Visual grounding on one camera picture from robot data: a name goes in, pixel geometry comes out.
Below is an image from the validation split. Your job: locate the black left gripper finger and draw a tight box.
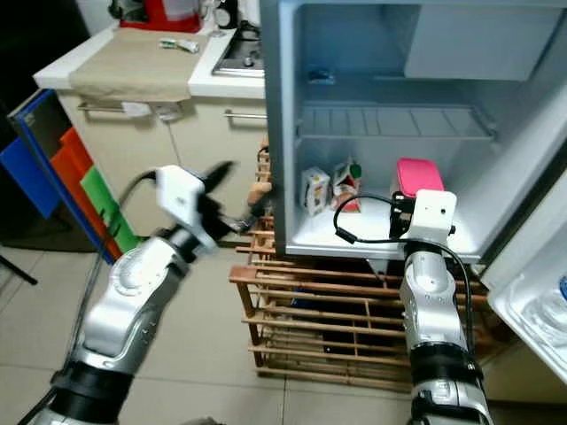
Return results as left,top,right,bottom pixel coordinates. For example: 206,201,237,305
239,195,273,236
200,159,239,192

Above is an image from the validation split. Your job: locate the dark grey mini fridge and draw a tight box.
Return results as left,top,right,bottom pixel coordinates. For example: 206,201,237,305
260,0,567,387

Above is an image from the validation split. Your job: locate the white kitchen cabinet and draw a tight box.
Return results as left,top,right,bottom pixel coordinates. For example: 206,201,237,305
33,21,272,237

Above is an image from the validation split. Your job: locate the red white drink carton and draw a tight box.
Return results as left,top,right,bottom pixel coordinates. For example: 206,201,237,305
330,157,365,214

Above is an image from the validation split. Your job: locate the white yellow drink carton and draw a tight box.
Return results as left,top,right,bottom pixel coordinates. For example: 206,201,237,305
300,166,334,217

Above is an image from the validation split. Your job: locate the printed white cloth tag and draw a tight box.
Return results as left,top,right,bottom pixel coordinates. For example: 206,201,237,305
151,103,183,124

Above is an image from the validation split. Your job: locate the small white cloth tag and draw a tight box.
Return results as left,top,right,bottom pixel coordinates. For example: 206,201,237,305
121,99,152,119

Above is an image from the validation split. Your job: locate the steel gas hob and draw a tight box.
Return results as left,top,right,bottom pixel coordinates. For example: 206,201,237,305
212,21,268,77

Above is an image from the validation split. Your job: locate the wooden slatted rack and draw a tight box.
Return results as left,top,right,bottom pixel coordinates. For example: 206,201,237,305
228,141,493,393

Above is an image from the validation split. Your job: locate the white green tube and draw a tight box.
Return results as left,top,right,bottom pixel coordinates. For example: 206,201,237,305
157,37,201,55

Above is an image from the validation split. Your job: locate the beige linen cloth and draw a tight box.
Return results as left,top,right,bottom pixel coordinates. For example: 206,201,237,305
67,26,214,104

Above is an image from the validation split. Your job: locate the orange flat board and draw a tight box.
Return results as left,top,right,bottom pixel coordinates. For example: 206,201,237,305
50,126,121,259

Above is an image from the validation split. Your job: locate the black tripod leg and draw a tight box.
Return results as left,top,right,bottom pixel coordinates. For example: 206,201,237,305
0,251,39,287

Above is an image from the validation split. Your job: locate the red coffee machine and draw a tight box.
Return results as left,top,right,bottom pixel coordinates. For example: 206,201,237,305
110,0,206,35

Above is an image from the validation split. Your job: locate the clear plastic water bottle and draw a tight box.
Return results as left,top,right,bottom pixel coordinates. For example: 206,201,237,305
520,274,567,352

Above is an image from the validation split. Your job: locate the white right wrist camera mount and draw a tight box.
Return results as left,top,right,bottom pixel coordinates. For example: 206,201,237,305
402,188,460,250

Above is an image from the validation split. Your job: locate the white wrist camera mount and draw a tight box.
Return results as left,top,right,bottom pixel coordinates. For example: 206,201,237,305
402,188,460,250
154,165,214,234

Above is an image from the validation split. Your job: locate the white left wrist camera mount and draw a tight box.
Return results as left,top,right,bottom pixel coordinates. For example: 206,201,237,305
154,165,214,234

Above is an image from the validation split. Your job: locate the short steel cabinet handle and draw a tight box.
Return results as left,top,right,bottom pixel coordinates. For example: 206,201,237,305
223,108,269,120

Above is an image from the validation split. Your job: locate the fridge wire shelf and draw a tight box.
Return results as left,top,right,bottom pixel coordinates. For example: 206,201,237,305
296,101,498,143

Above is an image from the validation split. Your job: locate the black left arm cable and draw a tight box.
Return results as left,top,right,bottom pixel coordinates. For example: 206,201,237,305
17,169,161,425

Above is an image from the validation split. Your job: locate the long steel cabinet handle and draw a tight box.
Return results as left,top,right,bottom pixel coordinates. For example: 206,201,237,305
77,99,161,112

